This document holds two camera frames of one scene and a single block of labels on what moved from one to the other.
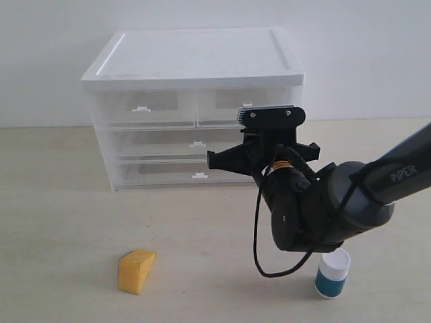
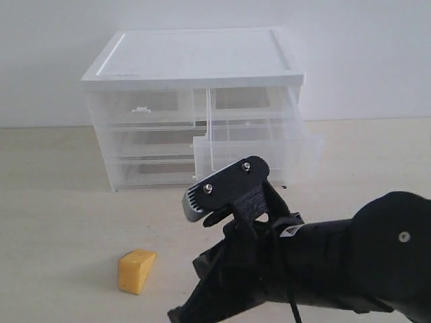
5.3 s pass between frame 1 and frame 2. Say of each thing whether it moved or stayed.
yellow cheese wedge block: stayed
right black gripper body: moved
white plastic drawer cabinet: stayed
